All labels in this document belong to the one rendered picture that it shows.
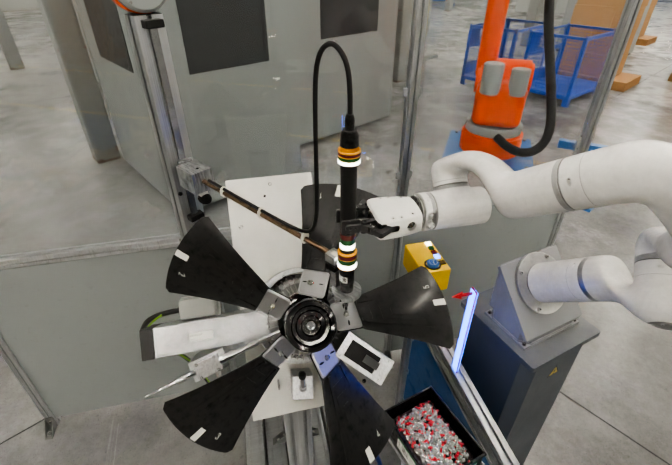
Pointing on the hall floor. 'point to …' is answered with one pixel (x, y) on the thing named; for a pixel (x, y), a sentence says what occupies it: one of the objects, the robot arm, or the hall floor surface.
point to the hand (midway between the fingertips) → (347, 220)
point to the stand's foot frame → (255, 440)
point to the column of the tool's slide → (141, 44)
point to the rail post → (402, 369)
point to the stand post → (299, 437)
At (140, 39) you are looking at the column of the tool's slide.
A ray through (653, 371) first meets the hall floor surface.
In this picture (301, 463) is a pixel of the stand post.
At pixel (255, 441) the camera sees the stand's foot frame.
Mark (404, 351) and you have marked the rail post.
